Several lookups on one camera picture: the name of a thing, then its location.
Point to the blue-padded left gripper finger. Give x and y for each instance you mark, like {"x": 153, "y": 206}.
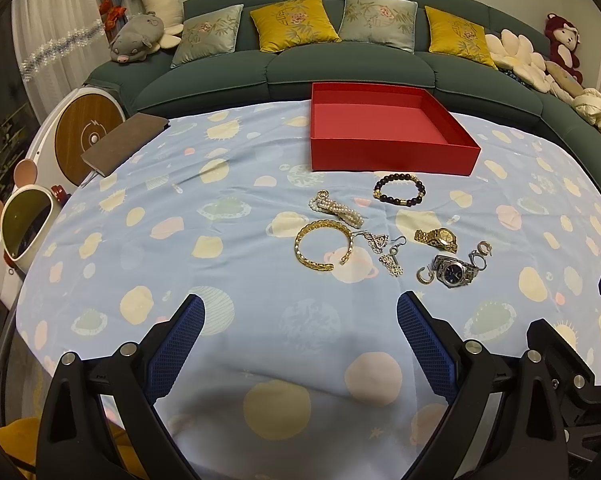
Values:
{"x": 74, "y": 441}

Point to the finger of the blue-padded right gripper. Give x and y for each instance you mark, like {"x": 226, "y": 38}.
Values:
{"x": 527, "y": 441}

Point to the silver blue-dial wristwatch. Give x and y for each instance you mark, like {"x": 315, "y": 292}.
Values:
{"x": 453, "y": 272}

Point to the silver drop earring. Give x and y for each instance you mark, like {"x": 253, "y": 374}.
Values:
{"x": 389, "y": 258}

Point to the gold wristwatch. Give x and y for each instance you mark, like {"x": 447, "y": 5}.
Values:
{"x": 441, "y": 238}

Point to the light blue planet tablecloth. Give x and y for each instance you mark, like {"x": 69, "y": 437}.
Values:
{"x": 301, "y": 370}

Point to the cream knotted blanket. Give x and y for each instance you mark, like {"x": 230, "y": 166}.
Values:
{"x": 588, "y": 106}

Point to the beige round plush cushion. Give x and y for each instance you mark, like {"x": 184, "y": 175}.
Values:
{"x": 562, "y": 84}

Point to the white bear-ear mirror device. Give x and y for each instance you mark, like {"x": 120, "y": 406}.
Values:
{"x": 26, "y": 218}

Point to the red monkey plush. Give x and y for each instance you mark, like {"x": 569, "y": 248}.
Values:
{"x": 564, "y": 39}

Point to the cream flower cushion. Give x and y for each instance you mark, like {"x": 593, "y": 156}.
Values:
{"x": 516, "y": 53}

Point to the red shallow cardboard box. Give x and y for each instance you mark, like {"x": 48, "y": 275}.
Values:
{"x": 381, "y": 127}

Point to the right yellow embroidered cushion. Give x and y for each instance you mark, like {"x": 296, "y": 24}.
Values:
{"x": 452, "y": 35}

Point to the yellow embroidered cushion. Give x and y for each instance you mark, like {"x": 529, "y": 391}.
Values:
{"x": 292, "y": 23}
{"x": 452, "y": 35}

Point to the brown notebook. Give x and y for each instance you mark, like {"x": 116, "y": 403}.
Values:
{"x": 122, "y": 142}

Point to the white round wood-face appliance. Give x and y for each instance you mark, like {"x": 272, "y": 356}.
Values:
{"x": 79, "y": 121}

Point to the right grey-green embroidered cushion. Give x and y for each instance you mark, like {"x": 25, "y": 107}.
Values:
{"x": 390, "y": 23}

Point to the grey-green embroidered cushion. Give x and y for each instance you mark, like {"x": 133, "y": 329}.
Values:
{"x": 209, "y": 34}
{"x": 390, "y": 23}

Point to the dark green sectional sofa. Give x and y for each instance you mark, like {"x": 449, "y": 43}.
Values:
{"x": 248, "y": 76}

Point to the left yellow embroidered cushion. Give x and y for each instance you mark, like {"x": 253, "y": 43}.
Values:
{"x": 292, "y": 23}

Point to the white sheer curtain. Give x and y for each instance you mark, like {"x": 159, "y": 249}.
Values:
{"x": 57, "y": 44}

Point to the grey pig plush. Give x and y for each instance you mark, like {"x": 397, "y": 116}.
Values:
{"x": 137, "y": 39}

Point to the left grey-green embroidered cushion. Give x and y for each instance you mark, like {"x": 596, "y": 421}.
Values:
{"x": 209, "y": 34}

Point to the red bow curtain tie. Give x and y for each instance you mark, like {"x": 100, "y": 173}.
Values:
{"x": 110, "y": 14}

